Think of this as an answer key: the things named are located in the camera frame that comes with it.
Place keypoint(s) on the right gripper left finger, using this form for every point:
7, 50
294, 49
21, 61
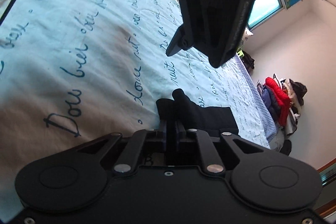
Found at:
162, 133

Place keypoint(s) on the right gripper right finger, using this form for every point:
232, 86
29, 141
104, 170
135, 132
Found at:
180, 133

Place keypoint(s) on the blue striped blanket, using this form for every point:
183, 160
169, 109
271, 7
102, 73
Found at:
267, 122

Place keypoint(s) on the black bag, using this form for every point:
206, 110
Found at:
248, 61

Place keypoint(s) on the white script-print bed cover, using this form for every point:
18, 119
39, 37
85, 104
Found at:
75, 70

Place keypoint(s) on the pile of clothes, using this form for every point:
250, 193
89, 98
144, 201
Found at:
283, 99

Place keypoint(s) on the floral pillow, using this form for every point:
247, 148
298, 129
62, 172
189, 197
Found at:
247, 34

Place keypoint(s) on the black pants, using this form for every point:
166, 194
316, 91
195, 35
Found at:
214, 120

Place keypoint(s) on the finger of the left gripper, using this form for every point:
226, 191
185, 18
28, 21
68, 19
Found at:
180, 41

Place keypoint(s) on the window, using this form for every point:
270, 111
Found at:
263, 10

